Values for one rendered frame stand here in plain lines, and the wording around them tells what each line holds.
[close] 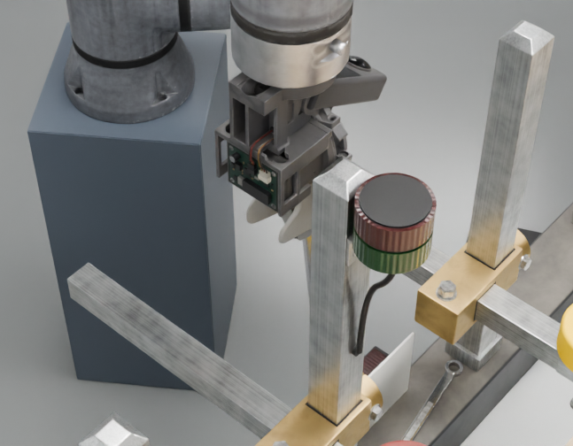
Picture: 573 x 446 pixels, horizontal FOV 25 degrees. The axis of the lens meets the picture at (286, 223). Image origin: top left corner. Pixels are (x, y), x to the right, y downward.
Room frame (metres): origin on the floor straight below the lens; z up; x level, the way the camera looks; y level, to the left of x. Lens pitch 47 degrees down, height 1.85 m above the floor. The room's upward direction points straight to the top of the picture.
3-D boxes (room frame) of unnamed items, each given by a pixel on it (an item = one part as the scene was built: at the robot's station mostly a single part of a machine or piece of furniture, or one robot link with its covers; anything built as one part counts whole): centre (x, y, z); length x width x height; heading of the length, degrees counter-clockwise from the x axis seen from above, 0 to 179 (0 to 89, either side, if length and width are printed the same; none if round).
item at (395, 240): (0.65, -0.08, 1.16); 0.06 x 0.06 x 0.02
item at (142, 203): (1.45, 0.23, 0.30); 0.25 x 0.25 x 0.60; 83
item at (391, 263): (0.65, -0.08, 1.13); 0.06 x 0.06 x 0.02
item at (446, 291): (0.82, -0.16, 0.87); 0.02 x 0.02 x 0.01
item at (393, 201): (0.65, -0.08, 1.06); 0.06 x 0.06 x 0.22; 49
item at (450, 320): (0.86, -0.19, 0.84); 0.13 x 0.06 x 0.05; 139
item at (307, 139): (0.75, 0.00, 1.16); 0.09 x 0.08 x 0.12; 139
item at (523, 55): (0.87, -0.21, 0.91); 0.03 x 0.03 x 0.48; 49
